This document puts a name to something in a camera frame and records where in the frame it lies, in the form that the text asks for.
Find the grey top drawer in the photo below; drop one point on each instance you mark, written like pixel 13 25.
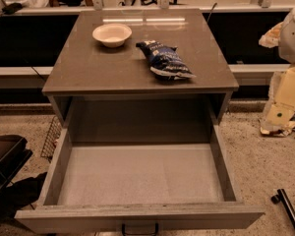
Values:
pixel 138 167

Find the wire mesh basket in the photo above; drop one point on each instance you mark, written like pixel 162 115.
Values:
pixel 50 143

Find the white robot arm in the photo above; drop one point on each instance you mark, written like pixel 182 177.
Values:
pixel 280 113

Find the black bar tool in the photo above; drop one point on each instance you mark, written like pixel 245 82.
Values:
pixel 281 197

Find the black robot base tray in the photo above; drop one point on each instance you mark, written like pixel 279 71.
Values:
pixel 13 156

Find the crumpled snack wrapper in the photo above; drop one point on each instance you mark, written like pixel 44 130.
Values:
pixel 268 129

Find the blue chip bag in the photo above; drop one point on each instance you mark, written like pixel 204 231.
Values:
pixel 164 61

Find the white paper bowl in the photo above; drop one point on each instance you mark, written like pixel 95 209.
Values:
pixel 112 35

